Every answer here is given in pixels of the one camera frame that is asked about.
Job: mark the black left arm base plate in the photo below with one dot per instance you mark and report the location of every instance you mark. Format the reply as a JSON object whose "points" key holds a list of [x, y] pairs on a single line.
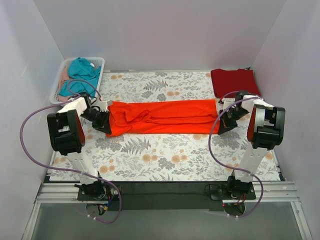
{"points": [[96, 192]]}

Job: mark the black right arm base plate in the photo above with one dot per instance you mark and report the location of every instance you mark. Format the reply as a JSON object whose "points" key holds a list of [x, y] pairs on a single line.
{"points": [[223, 190]]}

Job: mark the pink t-shirt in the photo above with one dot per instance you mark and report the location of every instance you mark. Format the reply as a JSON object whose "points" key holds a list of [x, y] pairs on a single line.
{"points": [[64, 77]]}

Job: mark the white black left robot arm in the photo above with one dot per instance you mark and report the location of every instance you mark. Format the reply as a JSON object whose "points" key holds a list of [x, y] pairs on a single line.
{"points": [[68, 138]]}

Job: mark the floral patterned table mat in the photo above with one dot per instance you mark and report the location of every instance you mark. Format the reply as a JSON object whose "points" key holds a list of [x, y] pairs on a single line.
{"points": [[163, 157]]}

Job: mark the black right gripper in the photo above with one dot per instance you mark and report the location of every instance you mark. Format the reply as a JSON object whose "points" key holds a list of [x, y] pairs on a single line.
{"points": [[227, 120]]}

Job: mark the aluminium rail frame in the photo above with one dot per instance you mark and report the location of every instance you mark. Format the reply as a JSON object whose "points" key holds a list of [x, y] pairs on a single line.
{"points": [[168, 211]]}

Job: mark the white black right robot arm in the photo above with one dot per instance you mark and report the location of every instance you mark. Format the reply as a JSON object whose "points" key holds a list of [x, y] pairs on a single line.
{"points": [[265, 131]]}

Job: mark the white plastic laundry basket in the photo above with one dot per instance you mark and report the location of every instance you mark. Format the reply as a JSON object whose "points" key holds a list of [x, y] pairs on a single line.
{"points": [[97, 62]]}

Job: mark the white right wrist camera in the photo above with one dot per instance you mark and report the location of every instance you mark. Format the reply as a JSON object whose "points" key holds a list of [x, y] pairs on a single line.
{"points": [[224, 103]]}

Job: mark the folded dark red t-shirt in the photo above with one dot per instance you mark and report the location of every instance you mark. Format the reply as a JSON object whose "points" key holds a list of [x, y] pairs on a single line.
{"points": [[226, 81]]}

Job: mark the orange t-shirt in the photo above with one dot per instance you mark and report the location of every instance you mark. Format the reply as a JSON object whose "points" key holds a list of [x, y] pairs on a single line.
{"points": [[167, 117]]}

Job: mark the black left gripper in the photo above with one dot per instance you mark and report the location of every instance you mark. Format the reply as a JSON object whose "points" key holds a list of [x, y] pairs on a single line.
{"points": [[100, 119]]}

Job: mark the teal t-shirt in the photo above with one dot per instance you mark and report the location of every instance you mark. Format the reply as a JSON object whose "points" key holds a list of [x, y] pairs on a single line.
{"points": [[82, 69]]}

